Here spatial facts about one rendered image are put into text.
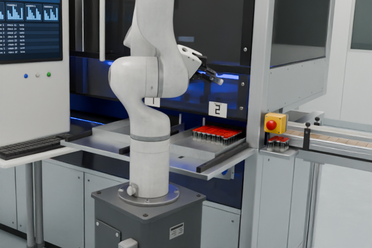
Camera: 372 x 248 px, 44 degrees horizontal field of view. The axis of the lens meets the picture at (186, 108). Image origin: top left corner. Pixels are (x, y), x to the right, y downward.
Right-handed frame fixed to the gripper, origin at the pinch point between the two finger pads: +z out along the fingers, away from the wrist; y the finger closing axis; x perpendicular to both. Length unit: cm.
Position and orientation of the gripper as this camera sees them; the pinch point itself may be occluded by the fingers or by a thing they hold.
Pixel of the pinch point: (208, 75)
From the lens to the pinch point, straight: 163.3
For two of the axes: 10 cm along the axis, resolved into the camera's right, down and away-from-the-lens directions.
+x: -1.0, 6.6, -7.4
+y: -5.0, 6.1, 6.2
